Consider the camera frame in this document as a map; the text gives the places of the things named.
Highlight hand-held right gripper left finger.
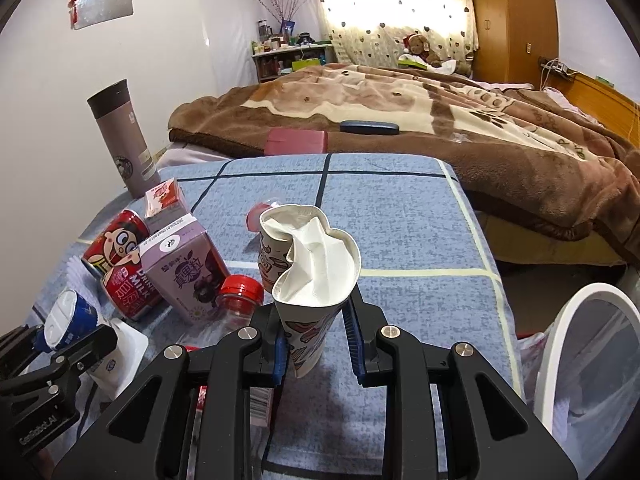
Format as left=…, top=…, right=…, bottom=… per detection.
left=52, top=304, right=290, bottom=480

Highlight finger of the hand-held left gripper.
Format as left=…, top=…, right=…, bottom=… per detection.
left=0, top=324, right=46, bottom=367
left=49, top=324, right=119, bottom=387

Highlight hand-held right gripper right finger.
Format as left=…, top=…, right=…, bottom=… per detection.
left=341, top=289, right=578, bottom=480

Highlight blue white yogurt cup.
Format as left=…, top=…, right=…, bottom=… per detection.
left=42, top=289, right=99, bottom=352

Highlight red milk drink can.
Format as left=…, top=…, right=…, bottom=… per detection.
left=100, top=260, right=164, bottom=322

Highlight clear bottle with red cap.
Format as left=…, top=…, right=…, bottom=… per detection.
left=197, top=273, right=275, bottom=480

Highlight white pleated paper liner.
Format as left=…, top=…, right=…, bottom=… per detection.
left=64, top=254, right=102, bottom=292

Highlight crushed printed paper cup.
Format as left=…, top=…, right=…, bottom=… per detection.
left=257, top=203, right=362, bottom=380

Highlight red cartoon face can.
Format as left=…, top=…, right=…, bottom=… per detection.
left=81, top=209, right=150, bottom=282

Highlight purple drink carton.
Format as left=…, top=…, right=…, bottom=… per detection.
left=138, top=213, right=232, bottom=325

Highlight white trash bin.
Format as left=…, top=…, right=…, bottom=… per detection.
left=529, top=282, right=640, bottom=480

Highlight white yogurt pouch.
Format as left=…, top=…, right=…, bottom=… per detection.
left=90, top=317, right=150, bottom=404

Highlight pink crumpled wrapper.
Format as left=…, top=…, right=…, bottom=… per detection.
left=246, top=199, right=281, bottom=234

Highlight small red white carton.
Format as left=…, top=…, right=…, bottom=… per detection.
left=144, top=178, right=192, bottom=234

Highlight grey thermos bottle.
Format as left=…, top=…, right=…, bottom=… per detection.
left=86, top=79, right=162, bottom=199

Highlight pink bed sheet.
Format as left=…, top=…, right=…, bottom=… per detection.
left=157, top=142, right=232, bottom=169

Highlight brown printed blanket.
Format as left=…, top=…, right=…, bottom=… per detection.
left=167, top=62, right=640, bottom=267

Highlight clear plastic bin liner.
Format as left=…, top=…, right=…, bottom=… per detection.
left=517, top=305, right=640, bottom=480

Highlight cluttered white shelf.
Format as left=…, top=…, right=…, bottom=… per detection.
left=251, top=41, right=335, bottom=84

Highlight brown teddy bear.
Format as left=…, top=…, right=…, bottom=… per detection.
left=400, top=33, right=444, bottom=69

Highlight pink pillow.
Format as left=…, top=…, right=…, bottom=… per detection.
left=541, top=86, right=602, bottom=122

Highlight purple decorative branches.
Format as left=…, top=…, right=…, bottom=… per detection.
left=254, top=0, right=321, bottom=37

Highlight spotted cream curtain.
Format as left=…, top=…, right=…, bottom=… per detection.
left=309, top=0, right=479, bottom=64

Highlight wooden headboard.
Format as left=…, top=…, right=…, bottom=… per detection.
left=540, top=57, right=640, bottom=149

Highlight wooden wardrobe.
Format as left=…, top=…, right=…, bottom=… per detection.
left=466, top=0, right=559, bottom=85

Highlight power strip with cables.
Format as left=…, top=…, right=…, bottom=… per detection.
left=539, top=56, right=577, bottom=79

